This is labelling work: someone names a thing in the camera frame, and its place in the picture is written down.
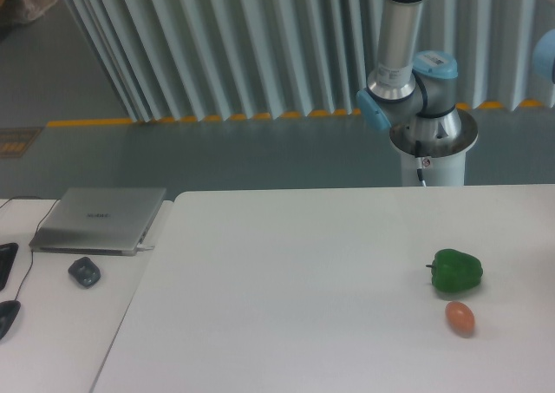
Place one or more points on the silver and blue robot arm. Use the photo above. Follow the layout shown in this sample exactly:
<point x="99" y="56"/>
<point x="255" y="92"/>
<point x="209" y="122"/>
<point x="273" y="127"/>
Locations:
<point x="399" y="41"/>

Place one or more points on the white laptop plug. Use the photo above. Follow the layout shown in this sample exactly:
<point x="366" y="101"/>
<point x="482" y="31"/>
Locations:
<point x="144" y="248"/>

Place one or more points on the silver closed laptop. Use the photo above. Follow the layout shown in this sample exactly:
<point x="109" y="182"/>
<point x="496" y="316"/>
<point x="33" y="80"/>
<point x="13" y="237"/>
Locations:
<point x="99" y="220"/>

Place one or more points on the white folding screen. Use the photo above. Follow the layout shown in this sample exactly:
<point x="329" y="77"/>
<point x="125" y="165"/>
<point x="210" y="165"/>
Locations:
<point x="205" y="58"/>

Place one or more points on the green bell pepper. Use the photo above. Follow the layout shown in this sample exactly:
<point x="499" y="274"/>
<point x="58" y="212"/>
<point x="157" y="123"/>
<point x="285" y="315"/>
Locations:
<point x="453" y="271"/>

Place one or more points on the dark grey small device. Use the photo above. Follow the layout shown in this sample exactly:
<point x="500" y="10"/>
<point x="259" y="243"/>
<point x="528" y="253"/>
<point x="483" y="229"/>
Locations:
<point x="85" y="272"/>

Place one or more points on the brown egg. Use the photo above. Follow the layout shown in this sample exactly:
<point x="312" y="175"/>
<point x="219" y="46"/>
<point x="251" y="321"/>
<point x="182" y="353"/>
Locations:
<point x="460" y="318"/>

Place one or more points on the black keyboard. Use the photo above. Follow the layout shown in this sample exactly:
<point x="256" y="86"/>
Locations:
<point x="8" y="254"/>

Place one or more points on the black computer mouse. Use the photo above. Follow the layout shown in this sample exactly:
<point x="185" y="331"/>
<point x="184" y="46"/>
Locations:
<point x="9" y="310"/>

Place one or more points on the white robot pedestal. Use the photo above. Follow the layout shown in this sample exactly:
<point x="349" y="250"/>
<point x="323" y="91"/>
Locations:
<point x="433" y="150"/>

